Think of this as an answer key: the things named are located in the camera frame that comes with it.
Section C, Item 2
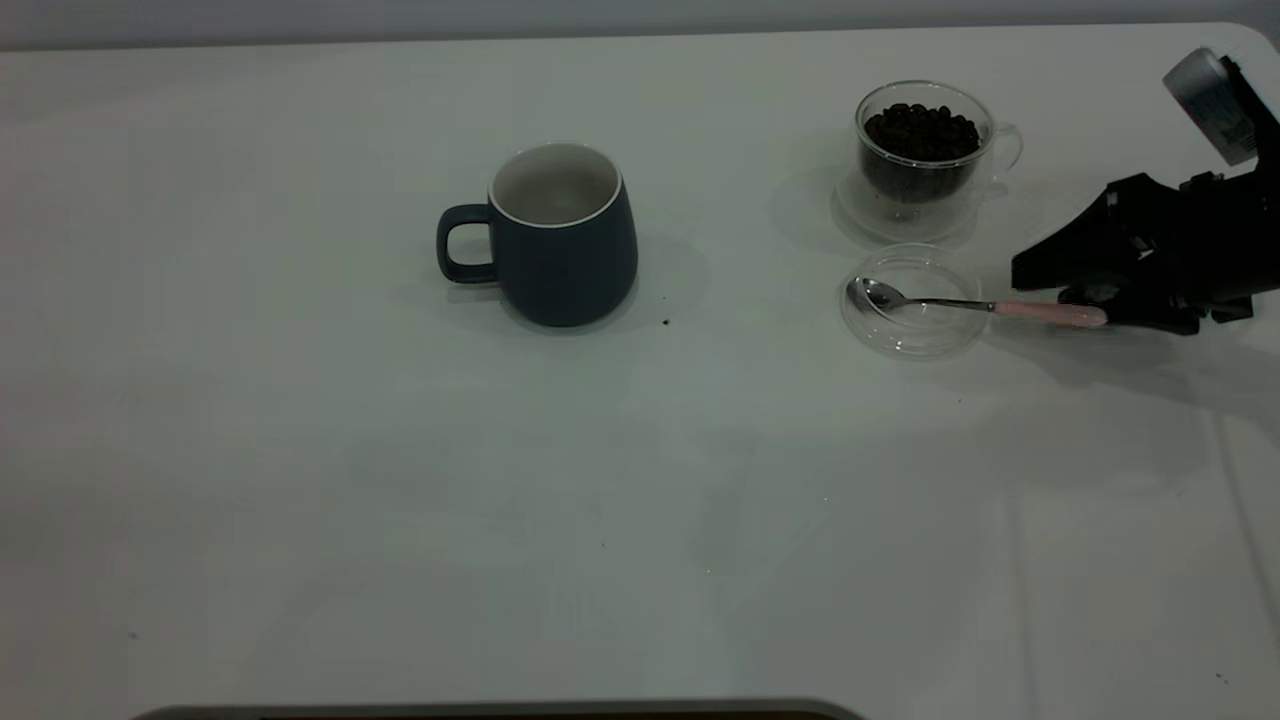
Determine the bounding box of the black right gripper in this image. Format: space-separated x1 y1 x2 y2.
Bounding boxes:
1011 150 1280 336

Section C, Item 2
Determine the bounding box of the steel spoon with pink handle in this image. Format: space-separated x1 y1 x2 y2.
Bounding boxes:
847 277 1109 329

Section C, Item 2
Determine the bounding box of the dark blue ceramic mug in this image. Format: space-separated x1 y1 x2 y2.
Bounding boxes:
436 143 640 329

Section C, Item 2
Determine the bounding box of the heap of coffee beans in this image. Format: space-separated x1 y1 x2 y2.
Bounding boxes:
863 102 983 201

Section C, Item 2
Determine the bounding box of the clear glass saucer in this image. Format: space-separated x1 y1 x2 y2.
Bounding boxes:
840 243 991 359
835 170 989 244

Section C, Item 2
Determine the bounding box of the clear glass handled cup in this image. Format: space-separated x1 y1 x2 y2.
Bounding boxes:
855 80 1024 207

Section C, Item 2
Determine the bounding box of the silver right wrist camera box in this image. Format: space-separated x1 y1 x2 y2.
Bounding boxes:
1163 47 1263 167

